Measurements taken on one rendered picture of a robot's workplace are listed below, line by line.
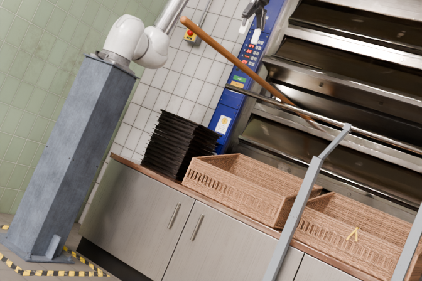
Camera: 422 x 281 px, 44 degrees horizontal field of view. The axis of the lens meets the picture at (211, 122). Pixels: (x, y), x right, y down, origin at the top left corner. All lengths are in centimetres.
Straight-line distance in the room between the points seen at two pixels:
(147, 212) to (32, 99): 93
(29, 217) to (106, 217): 42
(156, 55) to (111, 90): 35
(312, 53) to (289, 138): 53
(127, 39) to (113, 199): 85
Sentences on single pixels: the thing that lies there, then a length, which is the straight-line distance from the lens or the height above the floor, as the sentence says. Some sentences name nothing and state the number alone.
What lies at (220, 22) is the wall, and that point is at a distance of 352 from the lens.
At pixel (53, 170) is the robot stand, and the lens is 267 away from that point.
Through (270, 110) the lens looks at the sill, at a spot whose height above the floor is 116.
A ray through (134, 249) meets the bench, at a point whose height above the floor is 18.
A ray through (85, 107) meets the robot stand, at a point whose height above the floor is 75.
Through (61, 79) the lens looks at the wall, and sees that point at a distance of 322.
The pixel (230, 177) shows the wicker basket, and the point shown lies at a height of 71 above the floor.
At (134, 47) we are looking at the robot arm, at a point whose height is 112.
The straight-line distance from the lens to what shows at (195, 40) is 348.
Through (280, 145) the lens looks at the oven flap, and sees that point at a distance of 307.
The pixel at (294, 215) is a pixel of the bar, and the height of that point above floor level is 68.
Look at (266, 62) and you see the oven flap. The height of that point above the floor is 140.
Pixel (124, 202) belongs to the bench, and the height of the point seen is 37.
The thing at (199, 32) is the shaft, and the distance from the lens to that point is 199.
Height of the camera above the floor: 78
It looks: 3 degrees up
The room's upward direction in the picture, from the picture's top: 23 degrees clockwise
